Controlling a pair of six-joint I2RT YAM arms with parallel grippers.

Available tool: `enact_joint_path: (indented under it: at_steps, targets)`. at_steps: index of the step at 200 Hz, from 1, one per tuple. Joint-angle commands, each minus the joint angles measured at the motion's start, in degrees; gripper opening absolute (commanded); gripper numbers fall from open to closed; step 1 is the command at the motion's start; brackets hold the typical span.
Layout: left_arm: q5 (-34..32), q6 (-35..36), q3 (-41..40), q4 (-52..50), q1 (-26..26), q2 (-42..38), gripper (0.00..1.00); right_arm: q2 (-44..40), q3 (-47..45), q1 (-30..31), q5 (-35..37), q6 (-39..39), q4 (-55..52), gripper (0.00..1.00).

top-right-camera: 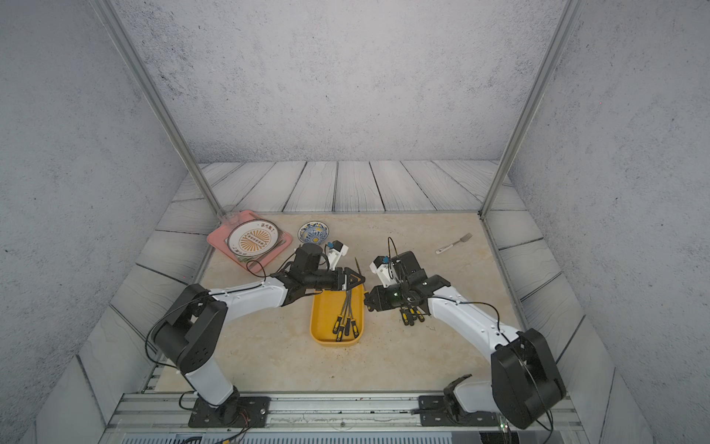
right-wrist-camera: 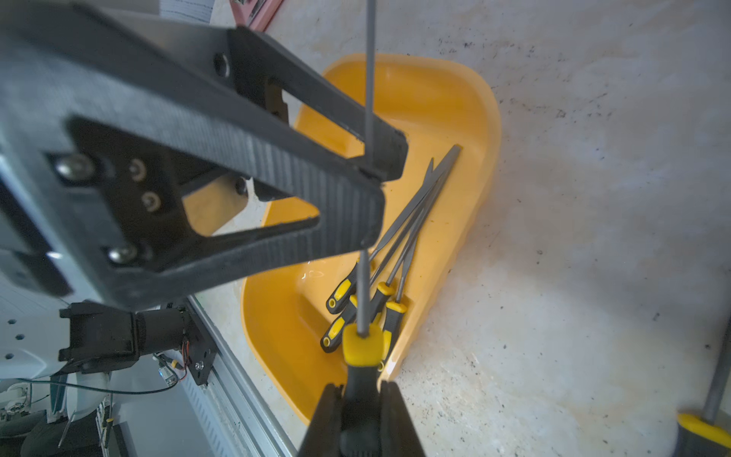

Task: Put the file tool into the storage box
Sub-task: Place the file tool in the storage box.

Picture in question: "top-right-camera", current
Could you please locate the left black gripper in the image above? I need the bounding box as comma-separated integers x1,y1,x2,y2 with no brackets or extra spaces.
303,267,366,292

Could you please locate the file tool yellow black handle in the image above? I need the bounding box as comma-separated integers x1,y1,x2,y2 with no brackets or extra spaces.
333,292,351,335

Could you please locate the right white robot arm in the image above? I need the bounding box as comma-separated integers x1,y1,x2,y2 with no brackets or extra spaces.
364,252,567,429

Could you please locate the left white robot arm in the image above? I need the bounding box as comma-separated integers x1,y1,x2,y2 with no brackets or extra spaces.
148,244,365,412

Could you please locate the yellow storage box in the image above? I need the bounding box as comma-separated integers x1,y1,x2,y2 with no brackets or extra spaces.
310,285,365,347

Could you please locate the blue patterned bowl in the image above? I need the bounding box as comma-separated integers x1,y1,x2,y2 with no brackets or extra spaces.
298,221,329,245

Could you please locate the white plate orange sunburst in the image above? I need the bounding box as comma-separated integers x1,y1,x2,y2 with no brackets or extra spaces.
227,219,280,257

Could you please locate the pink tray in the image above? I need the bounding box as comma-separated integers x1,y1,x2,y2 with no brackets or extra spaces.
207,210,293,273

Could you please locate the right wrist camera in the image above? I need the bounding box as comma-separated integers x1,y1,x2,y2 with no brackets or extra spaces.
370,255,398,288

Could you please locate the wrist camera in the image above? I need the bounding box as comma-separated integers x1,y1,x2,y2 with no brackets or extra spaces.
325,240,349,270
370,255,398,288

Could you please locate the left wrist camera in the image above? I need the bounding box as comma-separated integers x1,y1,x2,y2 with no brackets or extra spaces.
325,240,349,270

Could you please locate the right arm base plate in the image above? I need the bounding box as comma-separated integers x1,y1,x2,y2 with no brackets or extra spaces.
412,395,500,427

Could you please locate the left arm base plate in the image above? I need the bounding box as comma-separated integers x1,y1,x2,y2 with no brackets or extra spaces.
188,396,271,429

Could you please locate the aluminium rail front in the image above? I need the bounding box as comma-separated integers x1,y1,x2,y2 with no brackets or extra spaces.
101,392,599,443

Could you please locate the right metal frame post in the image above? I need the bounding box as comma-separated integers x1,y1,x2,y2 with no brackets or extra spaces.
479,0,584,221

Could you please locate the metal frame post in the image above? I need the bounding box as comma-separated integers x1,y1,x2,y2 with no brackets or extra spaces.
479,0,584,221
91,0,224,218

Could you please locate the left metal frame post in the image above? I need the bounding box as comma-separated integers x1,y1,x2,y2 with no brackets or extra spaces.
91,0,224,218

